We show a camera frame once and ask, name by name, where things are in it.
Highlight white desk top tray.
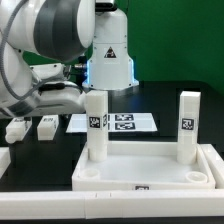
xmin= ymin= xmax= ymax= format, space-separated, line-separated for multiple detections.
xmin=72 ymin=141 xmax=216 ymax=191

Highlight white left fence block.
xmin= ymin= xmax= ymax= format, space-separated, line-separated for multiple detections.
xmin=0 ymin=147 xmax=11 ymax=178

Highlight white marker sheet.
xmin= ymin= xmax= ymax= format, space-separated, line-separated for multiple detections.
xmin=66 ymin=113 xmax=157 ymax=133

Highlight white front fence bar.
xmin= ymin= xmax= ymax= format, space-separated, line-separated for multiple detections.
xmin=0 ymin=190 xmax=224 ymax=220

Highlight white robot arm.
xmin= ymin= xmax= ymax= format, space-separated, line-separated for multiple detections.
xmin=0 ymin=0 xmax=138 ymax=119

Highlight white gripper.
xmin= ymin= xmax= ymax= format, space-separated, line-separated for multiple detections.
xmin=30 ymin=63 xmax=86 ymax=116

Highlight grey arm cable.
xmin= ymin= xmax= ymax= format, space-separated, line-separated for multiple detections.
xmin=0 ymin=0 xmax=81 ymax=101

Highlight white fence block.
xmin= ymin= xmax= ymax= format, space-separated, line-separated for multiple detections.
xmin=0 ymin=147 xmax=11 ymax=178
xmin=201 ymin=144 xmax=224 ymax=189

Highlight white right fence block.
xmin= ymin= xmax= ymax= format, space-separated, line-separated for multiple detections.
xmin=201 ymin=144 xmax=224 ymax=189

